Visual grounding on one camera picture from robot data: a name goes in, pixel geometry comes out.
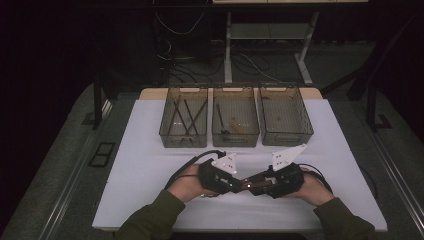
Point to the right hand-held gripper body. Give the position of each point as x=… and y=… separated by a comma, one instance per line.
x=290, y=183

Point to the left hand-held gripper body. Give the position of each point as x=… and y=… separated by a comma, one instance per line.
x=213, y=180

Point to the clear grey plastic bin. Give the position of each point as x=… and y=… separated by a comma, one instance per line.
x=183, y=141
x=246, y=106
x=290, y=116

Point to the thin metal spoon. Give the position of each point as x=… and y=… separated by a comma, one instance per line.
x=221, y=116

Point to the black chopstick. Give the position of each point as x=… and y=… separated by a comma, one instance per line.
x=181, y=116
x=189, y=113

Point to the person's right hand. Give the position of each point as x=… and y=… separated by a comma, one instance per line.
x=315, y=191

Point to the person's left hand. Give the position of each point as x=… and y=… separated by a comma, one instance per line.
x=186, y=185

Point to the white table mat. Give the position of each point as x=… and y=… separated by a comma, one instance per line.
x=266, y=215

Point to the grey metal stand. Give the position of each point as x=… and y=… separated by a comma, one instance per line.
x=227, y=50

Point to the metal floor rail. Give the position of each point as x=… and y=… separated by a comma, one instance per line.
x=56, y=220
x=400, y=180

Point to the black stand post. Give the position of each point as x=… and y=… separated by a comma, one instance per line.
x=371, y=106

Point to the black rectangular floor frame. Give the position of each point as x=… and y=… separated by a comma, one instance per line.
x=102, y=154

